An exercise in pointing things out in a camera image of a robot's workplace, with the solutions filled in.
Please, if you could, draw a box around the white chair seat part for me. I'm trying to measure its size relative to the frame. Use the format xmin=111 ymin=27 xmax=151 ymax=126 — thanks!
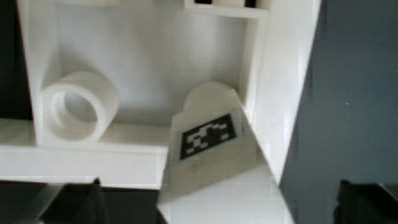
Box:
xmin=0 ymin=0 xmax=322 ymax=189

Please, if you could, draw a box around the white chair leg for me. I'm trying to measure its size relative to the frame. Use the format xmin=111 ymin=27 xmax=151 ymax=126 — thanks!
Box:
xmin=159 ymin=81 xmax=295 ymax=224

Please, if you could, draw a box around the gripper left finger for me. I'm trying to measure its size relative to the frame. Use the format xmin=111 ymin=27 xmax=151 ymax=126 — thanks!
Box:
xmin=0 ymin=180 xmax=160 ymax=224

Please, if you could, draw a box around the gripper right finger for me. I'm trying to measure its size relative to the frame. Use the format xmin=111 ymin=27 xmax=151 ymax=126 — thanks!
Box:
xmin=336 ymin=180 xmax=398 ymax=224

